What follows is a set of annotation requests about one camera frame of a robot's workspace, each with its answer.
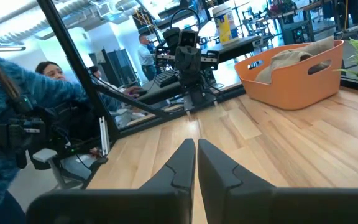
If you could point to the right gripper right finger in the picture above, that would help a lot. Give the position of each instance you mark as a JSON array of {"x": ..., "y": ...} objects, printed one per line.
[{"x": 225, "y": 193}]

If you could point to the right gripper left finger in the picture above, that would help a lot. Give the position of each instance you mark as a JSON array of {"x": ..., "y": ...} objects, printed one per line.
[{"x": 182, "y": 174}]

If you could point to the large olive beige knit hat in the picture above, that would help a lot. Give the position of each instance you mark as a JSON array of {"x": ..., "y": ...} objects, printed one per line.
[{"x": 284, "y": 60}]

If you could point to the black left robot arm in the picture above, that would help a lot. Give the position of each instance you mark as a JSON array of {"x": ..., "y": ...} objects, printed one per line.
[{"x": 197, "y": 95}]

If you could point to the black keyboard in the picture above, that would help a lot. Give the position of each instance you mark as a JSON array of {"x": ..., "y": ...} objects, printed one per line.
[{"x": 166, "y": 78}]

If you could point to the black desk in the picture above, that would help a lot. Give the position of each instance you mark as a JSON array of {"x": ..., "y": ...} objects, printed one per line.
[{"x": 232, "y": 46}]

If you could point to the white wipes canister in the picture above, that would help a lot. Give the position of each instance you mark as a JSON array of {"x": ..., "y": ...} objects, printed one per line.
[{"x": 225, "y": 26}]

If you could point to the person's hand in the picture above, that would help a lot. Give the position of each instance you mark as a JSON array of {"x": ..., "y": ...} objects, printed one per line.
[{"x": 132, "y": 91}]

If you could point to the black partition panel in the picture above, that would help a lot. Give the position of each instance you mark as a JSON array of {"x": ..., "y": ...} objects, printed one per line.
[{"x": 120, "y": 68}]

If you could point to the orange plastic basket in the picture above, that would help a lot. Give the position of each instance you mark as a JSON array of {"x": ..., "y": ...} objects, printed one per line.
[{"x": 291, "y": 90}]

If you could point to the grey stool seat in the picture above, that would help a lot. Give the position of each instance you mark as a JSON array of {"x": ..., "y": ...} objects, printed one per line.
[{"x": 43, "y": 154}]

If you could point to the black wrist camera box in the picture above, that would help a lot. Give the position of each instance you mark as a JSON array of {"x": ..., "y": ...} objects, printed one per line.
[{"x": 188, "y": 38}]

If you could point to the black frame strut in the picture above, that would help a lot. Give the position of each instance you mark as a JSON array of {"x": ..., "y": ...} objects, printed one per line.
[{"x": 129, "y": 99}]

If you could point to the white metal bracket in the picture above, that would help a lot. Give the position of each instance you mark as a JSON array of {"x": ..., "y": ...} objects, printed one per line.
[{"x": 105, "y": 137}]

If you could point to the black frame post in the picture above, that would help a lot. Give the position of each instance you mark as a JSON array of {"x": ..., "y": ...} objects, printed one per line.
[{"x": 73, "y": 59}]

